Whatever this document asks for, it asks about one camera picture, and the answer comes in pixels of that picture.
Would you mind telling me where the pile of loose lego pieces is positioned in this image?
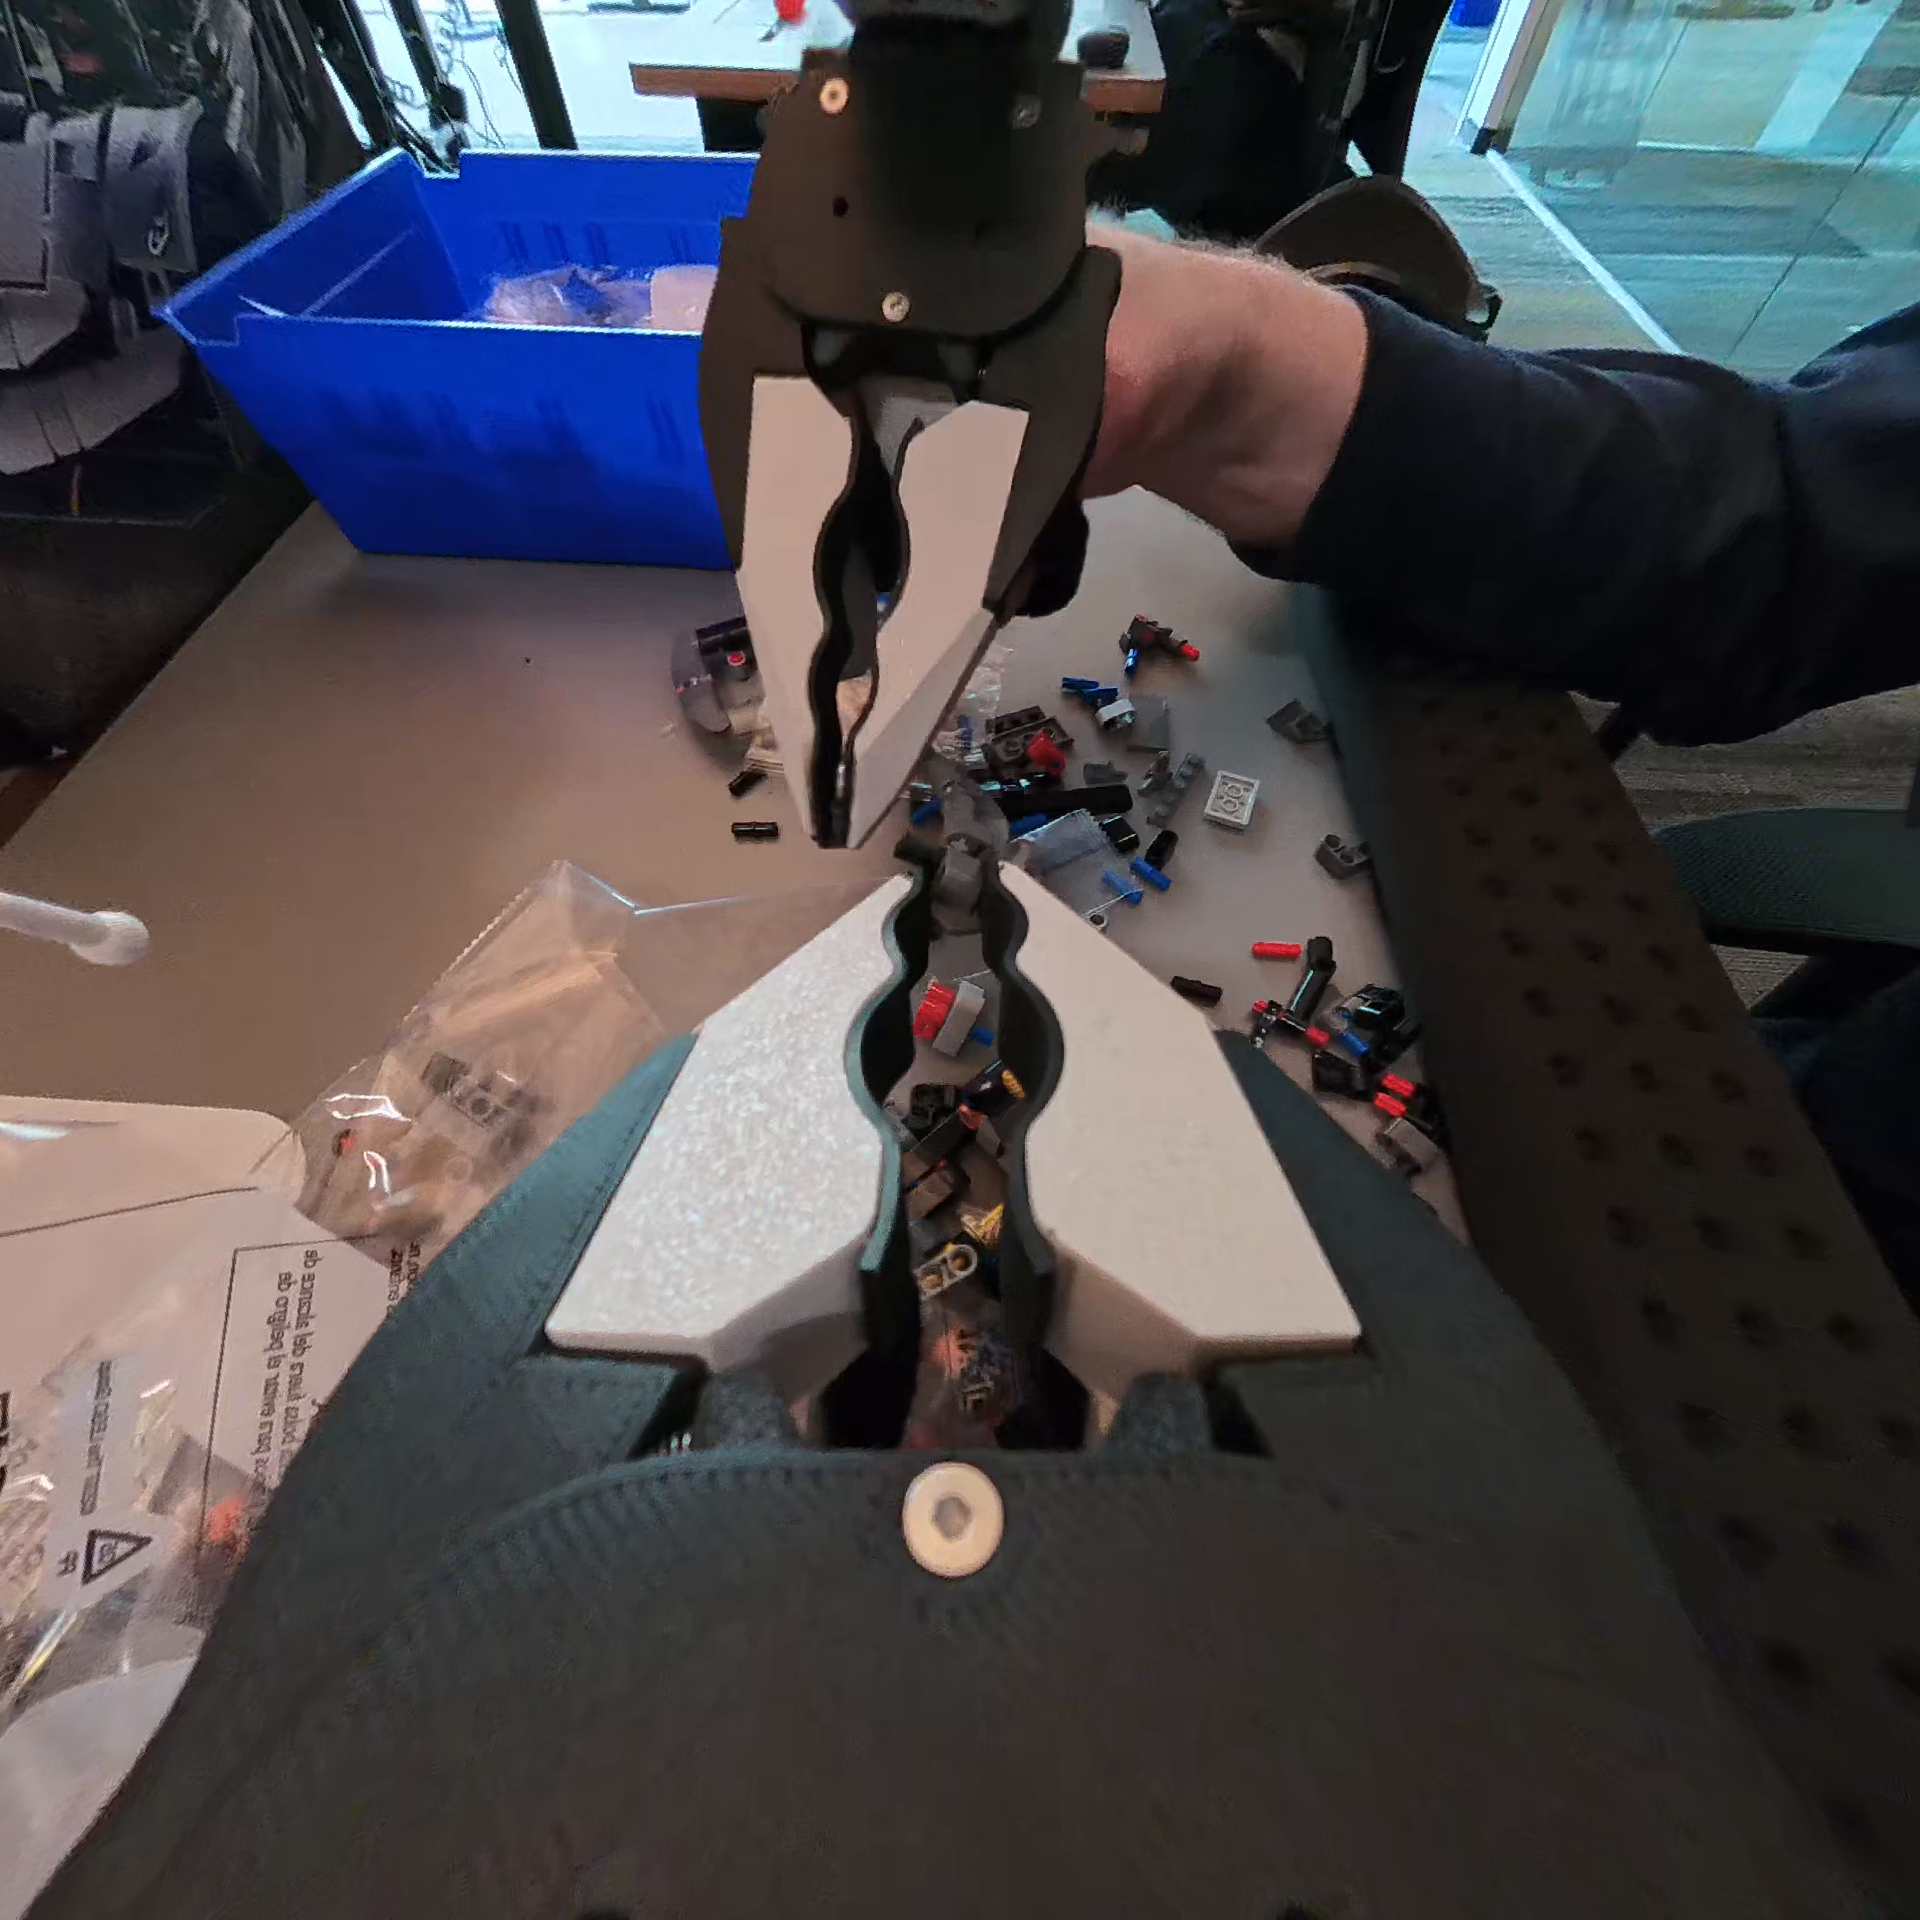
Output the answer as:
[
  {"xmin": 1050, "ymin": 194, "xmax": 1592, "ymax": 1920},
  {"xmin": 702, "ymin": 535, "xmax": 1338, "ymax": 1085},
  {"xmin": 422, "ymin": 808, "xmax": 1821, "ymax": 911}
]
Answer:
[{"xmin": 884, "ymin": 611, "xmax": 1450, "ymax": 1426}]

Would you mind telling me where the grey office chair back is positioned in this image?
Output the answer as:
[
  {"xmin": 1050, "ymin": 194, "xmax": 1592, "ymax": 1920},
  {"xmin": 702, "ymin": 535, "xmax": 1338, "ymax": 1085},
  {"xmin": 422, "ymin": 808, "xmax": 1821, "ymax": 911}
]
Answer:
[{"xmin": 1252, "ymin": 176, "xmax": 1502, "ymax": 344}]

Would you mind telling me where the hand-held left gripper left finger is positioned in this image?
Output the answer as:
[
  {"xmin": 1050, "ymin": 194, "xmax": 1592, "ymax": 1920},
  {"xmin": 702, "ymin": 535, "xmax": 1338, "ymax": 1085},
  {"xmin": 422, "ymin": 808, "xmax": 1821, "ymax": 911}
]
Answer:
[{"xmin": 543, "ymin": 871, "xmax": 924, "ymax": 1449}]

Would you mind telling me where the person's right hand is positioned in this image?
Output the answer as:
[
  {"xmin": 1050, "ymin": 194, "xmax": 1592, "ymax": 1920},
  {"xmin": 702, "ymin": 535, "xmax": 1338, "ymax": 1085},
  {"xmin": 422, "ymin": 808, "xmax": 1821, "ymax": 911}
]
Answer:
[{"xmin": 1084, "ymin": 223, "xmax": 1370, "ymax": 547}]

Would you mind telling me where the clear bag with few pieces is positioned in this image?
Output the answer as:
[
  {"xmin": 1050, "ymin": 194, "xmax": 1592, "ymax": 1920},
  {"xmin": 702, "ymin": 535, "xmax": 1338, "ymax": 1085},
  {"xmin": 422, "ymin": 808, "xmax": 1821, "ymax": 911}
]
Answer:
[{"xmin": 292, "ymin": 858, "xmax": 909, "ymax": 1250}]

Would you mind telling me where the blue plastic bin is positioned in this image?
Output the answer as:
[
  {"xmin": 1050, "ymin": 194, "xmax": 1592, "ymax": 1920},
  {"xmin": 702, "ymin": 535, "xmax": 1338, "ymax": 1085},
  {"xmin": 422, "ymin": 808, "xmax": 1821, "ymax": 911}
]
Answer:
[{"xmin": 158, "ymin": 146, "xmax": 768, "ymax": 571}]

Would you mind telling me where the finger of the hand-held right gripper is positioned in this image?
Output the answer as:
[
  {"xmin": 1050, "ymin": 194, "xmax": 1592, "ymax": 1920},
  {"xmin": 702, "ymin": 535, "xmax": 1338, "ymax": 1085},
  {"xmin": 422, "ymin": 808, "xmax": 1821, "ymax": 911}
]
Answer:
[
  {"xmin": 739, "ymin": 373, "xmax": 880, "ymax": 854},
  {"xmin": 831, "ymin": 393, "xmax": 1034, "ymax": 854}
]

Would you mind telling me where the black lego set box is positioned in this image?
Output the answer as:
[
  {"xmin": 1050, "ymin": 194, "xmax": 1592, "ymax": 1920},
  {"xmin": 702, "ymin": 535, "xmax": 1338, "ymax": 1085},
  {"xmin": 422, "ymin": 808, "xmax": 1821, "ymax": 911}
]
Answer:
[{"xmin": 0, "ymin": 0, "xmax": 396, "ymax": 758}]

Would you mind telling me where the person's right forearm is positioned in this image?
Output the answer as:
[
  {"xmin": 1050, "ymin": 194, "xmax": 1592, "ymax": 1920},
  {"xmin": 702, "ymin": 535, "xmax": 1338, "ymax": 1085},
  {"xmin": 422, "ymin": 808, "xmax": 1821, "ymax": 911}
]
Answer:
[{"xmin": 1236, "ymin": 285, "xmax": 1920, "ymax": 750}]

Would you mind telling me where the black metal post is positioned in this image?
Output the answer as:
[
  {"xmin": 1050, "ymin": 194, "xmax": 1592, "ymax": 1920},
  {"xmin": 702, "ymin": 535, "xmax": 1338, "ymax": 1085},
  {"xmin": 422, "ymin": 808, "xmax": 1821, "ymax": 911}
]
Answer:
[{"xmin": 492, "ymin": 0, "xmax": 583, "ymax": 152}]

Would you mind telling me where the dark grey lego dish assembly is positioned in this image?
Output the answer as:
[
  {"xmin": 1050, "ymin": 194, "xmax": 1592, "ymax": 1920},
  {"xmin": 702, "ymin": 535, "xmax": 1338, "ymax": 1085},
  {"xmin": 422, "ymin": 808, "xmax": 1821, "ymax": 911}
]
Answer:
[{"xmin": 671, "ymin": 614, "xmax": 771, "ymax": 739}]

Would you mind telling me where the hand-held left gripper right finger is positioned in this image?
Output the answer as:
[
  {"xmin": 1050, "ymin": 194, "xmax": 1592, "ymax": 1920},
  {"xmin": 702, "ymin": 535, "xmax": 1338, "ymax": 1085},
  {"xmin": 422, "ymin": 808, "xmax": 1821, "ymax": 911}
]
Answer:
[{"xmin": 990, "ymin": 863, "xmax": 1367, "ymax": 1449}]

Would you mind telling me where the wooden background table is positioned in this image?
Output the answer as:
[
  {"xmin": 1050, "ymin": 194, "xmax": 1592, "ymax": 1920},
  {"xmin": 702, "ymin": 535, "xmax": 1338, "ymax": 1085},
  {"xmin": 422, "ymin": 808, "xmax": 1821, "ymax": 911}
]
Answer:
[{"xmin": 630, "ymin": 0, "xmax": 1172, "ymax": 152}]

